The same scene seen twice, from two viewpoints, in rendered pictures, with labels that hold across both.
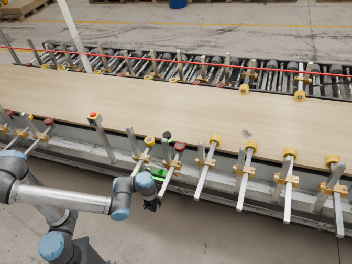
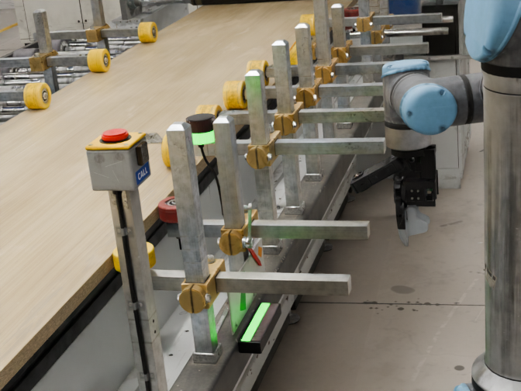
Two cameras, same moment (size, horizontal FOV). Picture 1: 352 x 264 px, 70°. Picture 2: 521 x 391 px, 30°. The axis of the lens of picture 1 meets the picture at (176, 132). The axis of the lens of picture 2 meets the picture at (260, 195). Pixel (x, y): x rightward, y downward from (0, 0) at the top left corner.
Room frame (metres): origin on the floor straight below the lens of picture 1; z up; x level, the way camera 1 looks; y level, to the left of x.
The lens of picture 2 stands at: (1.38, 1.95, 1.62)
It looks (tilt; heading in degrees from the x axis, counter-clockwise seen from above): 20 degrees down; 261
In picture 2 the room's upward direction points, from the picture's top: 6 degrees counter-clockwise
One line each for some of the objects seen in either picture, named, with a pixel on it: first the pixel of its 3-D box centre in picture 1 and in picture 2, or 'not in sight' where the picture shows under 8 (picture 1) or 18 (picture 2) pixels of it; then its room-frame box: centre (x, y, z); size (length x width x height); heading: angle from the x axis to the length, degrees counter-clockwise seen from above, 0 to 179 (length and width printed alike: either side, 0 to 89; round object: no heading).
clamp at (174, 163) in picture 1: (172, 164); (237, 231); (1.14, 0.06, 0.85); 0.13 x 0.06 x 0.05; 64
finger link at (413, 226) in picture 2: not in sight; (413, 227); (0.81, 0.22, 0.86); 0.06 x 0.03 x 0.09; 154
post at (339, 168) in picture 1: (327, 188); (325, 74); (0.71, -0.82, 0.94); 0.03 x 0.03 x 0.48; 64
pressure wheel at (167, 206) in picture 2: (180, 150); (179, 224); (1.25, -0.01, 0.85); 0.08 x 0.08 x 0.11
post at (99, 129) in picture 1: (106, 143); (142, 316); (1.37, 0.55, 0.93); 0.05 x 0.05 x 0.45; 64
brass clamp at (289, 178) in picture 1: (285, 179); (309, 92); (0.81, -0.61, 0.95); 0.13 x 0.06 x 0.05; 64
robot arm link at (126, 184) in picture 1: (124, 186); (428, 103); (0.80, 0.32, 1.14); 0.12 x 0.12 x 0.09; 86
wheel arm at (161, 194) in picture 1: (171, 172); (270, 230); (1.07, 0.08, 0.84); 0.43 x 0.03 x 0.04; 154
